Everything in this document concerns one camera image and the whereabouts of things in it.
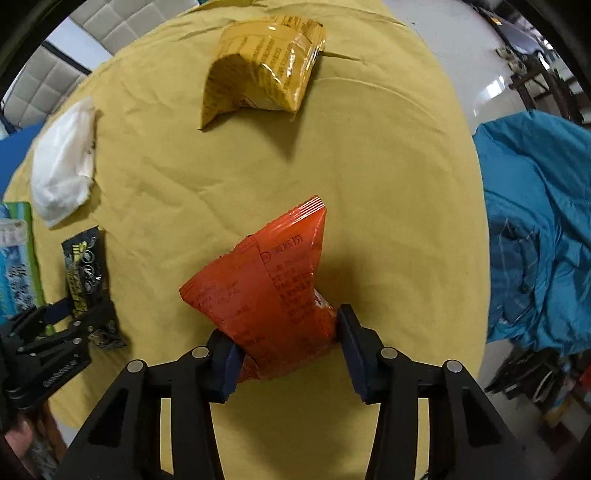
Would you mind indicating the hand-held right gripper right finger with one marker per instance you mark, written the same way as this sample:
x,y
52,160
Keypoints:
x,y
353,355

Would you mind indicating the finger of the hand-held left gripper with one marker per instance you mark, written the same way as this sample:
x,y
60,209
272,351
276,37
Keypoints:
x,y
94,318
57,311

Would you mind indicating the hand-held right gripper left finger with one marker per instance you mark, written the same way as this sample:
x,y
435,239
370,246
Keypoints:
x,y
226,369

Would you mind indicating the black snack packet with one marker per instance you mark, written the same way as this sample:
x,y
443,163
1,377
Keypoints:
x,y
83,267

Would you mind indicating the orange snack packet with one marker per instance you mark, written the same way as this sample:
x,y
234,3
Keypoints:
x,y
272,295

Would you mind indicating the person's left hand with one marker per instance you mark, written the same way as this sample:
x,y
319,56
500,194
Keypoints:
x,y
16,438

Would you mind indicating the green and blue packet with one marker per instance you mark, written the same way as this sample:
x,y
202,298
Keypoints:
x,y
16,258

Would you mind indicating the yellow bed sheet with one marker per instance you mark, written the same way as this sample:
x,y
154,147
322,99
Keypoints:
x,y
378,230

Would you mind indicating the white tissue packet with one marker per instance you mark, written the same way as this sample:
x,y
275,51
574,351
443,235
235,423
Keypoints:
x,y
60,161

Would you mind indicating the blue cloth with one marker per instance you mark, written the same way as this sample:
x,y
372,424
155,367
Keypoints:
x,y
16,147

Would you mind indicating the dark floor clutter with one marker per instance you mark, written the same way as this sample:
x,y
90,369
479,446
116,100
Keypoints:
x,y
531,374

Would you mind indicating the blue quilt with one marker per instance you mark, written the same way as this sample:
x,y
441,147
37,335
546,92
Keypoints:
x,y
535,221

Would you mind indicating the grey tufted headboard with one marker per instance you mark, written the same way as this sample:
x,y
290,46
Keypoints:
x,y
87,41

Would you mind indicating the yellow snack packet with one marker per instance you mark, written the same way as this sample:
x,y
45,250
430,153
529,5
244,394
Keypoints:
x,y
263,64

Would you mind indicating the dark wooden chair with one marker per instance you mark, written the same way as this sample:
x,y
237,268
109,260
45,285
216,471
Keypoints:
x,y
549,83

